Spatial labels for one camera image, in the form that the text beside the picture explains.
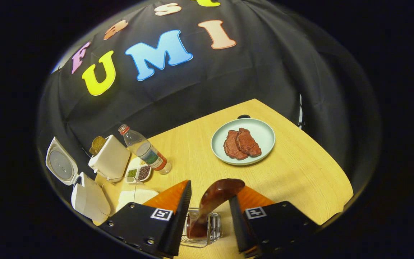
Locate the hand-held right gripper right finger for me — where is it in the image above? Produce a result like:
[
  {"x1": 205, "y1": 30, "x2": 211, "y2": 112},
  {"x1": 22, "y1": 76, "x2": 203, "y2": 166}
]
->
[{"x1": 229, "y1": 185, "x2": 319, "y2": 258}]

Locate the pale green plate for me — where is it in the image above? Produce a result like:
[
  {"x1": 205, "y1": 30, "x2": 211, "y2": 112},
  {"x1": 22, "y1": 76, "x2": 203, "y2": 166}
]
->
[{"x1": 211, "y1": 118, "x2": 276, "y2": 166}]

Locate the clear box of rice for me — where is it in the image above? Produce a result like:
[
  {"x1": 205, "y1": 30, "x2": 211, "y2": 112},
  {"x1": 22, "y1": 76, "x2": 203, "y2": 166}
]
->
[{"x1": 101, "y1": 176, "x2": 160, "y2": 216}]

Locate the white toaster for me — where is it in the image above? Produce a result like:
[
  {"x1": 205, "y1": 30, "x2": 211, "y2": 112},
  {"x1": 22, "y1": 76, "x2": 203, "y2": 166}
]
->
[{"x1": 88, "y1": 135, "x2": 131, "y2": 181}]

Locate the clear wire chopstick holder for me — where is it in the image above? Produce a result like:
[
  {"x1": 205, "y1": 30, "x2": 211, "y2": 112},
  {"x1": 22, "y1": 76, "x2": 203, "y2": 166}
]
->
[{"x1": 180, "y1": 208, "x2": 222, "y2": 248}]

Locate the white divided seasoning dish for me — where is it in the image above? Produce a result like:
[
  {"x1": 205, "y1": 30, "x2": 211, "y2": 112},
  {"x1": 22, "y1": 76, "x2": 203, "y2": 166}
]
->
[{"x1": 125, "y1": 162, "x2": 152, "y2": 183}]

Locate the brown wooden spoon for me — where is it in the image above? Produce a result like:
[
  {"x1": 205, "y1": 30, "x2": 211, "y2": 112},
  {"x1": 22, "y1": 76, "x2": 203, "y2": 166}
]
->
[{"x1": 187, "y1": 178, "x2": 245, "y2": 238}]

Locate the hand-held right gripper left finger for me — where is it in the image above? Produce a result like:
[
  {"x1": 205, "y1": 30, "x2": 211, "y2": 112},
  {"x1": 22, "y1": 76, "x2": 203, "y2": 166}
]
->
[{"x1": 99, "y1": 180, "x2": 192, "y2": 258}]

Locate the brown bread slice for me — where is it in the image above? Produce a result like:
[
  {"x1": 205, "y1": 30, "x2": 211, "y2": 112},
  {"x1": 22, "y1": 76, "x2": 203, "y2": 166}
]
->
[{"x1": 89, "y1": 136, "x2": 107, "y2": 156}]

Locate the white rice cooker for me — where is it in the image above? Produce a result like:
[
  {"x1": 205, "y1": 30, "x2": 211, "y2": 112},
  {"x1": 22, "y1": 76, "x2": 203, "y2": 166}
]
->
[{"x1": 45, "y1": 137, "x2": 111, "y2": 223}]

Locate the brown steak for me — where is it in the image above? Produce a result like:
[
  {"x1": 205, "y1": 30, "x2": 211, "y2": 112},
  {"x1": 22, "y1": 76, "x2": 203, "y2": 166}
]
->
[
  {"x1": 236, "y1": 128, "x2": 262, "y2": 157},
  {"x1": 224, "y1": 130, "x2": 249, "y2": 160}
]

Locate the clear plastic bottle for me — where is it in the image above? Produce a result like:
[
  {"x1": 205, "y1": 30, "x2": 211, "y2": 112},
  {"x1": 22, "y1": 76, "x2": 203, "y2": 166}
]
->
[{"x1": 118, "y1": 124, "x2": 172, "y2": 175}]

